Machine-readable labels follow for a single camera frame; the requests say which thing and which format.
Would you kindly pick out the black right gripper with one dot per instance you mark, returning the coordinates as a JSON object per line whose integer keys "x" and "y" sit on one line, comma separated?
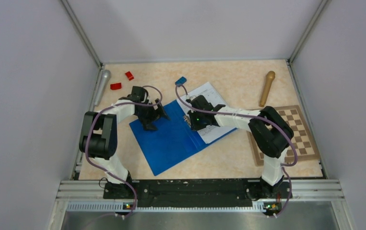
{"x": 195, "y": 126}

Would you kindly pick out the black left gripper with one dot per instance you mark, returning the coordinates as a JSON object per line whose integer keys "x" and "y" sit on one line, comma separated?
{"x": 147, "y": 123}

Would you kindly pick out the blue clip file folder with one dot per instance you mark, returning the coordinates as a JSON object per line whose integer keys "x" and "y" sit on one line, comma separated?
{"x": 173, "y": 141}

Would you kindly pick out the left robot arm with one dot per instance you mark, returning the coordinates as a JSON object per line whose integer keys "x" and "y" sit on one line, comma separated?
{"x": 99, "y": 136}

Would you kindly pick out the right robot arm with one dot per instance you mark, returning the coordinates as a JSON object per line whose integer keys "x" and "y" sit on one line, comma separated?
{"x": 270, "y": 132}

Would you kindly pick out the red block near folder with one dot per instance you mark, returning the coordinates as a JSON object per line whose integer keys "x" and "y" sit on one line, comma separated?
{"x": 129, "y": 75}

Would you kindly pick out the blue block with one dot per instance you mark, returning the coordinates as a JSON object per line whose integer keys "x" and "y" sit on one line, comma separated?
{"x": 181, "y": 81}

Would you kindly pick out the red block far left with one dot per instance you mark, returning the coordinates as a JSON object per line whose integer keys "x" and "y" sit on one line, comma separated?
{"x": 116, "y": 86}

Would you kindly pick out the silver microphone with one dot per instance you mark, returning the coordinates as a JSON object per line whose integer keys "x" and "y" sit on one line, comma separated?
{"x": 104, "y": 79}

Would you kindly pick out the wooden chessboard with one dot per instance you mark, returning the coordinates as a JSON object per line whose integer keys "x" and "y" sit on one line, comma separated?
{"x": 303, "y": 141}

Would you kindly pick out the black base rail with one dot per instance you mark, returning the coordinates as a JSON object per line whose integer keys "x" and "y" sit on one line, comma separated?
{"x": 199, "y": 193}

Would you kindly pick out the wooden pestle handle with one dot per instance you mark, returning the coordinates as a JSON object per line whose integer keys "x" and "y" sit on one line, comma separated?
{"x": 269, "y": 78}

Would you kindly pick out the aluminium frame rail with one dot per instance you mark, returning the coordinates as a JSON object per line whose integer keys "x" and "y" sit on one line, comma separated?
{"x": 87, "y": 195}

